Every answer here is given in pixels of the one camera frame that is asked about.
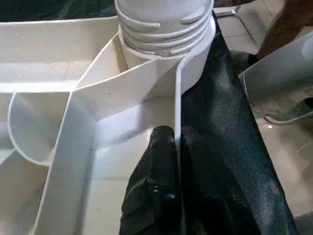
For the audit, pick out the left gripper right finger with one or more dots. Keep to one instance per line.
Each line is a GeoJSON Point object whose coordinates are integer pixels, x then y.
{"type": "Point", "coordinates": [198, 205]}

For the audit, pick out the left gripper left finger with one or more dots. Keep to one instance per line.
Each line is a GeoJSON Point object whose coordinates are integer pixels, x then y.
{"type": "Point", "coordinates": [152, 196]}

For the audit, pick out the white plastic table top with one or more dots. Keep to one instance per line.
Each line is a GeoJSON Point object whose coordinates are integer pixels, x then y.
{"type": "Point", "coordinates": [49, 122]}

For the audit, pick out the white plastic table leg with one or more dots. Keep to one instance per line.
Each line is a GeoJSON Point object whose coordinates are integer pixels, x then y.
{"type": "Point", "coordinates": [164, 22]}

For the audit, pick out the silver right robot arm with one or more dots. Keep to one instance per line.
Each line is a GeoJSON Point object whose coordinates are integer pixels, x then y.
{"type": "Point", "coordinates": [279, 78]}

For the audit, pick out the black work mat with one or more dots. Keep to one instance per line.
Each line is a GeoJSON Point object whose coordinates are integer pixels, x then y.
{"type": "Point", "coordinates": [230, 147]}

